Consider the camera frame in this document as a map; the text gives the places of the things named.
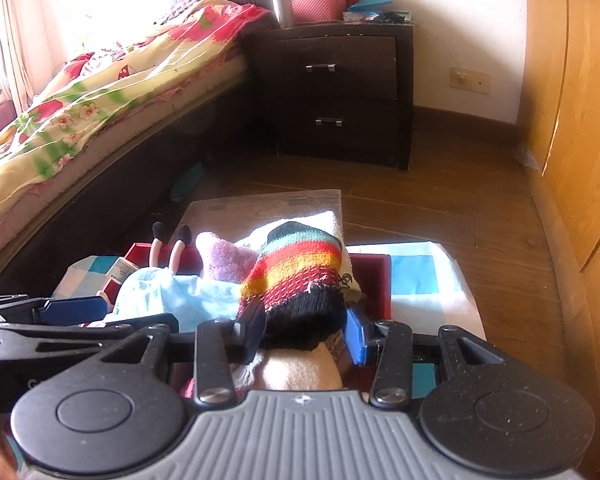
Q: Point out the cream plush toy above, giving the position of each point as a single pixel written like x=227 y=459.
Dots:
x=300 y=370

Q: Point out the clear plastic scrap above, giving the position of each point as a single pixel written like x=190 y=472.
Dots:
x=529 y=156

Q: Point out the mattress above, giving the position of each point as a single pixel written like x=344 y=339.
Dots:
x=80 y=160

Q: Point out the pink pig plush toy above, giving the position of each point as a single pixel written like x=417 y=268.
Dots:
x=150 y=285

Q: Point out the red cardboard box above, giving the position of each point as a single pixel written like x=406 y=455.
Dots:
x=375 y=285

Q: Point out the beige wall outlet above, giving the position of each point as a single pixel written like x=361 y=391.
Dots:
x=470 y=80

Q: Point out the dark wooden nightstand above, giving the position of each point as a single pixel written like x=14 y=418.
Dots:
x=260 y=110

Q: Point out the dark patterned pillow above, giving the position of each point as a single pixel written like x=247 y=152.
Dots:
x=175 y=10

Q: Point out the steel thermos bottle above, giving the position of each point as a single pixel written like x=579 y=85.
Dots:
x=281 y=5

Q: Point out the beige curtain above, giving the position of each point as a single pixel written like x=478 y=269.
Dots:
x=10 y=50

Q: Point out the pink red cloth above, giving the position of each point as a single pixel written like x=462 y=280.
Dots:
x=187 y=389

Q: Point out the light wooden wardrobe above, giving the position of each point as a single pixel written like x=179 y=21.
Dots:
x=580 y=160

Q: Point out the light blue white cloth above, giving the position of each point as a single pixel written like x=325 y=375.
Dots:
x=205 y=300

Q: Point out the dark nightstand drawer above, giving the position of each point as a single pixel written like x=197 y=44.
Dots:
x=360 y=60
x=370 y=130

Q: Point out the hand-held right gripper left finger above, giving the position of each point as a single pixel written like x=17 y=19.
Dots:
x=252 y=335

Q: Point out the pink plastic basket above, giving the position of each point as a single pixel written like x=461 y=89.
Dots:
x=320 y=7

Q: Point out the teal cloth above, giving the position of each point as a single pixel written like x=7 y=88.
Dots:
x=187 y=182

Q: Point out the blue white checkered tablecloth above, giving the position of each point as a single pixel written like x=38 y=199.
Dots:
x=430 y=285

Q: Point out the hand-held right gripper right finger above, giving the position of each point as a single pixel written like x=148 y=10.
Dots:
x=357 y=340

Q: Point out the bed with floral blanket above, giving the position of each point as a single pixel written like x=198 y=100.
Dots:
x=130 y=185

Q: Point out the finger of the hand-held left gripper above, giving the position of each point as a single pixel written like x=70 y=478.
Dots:
x=72 y=310
x=40 y=340

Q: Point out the pale pink fuzzy cloth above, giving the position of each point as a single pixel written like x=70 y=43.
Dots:
x=222 y=257

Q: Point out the grey floor mat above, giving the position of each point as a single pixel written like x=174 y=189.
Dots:
x=230 y=210

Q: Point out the floral quilt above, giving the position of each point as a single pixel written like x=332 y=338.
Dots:
x=130 y=75

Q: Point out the blue folded paper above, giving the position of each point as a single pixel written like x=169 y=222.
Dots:
x=370 y=4

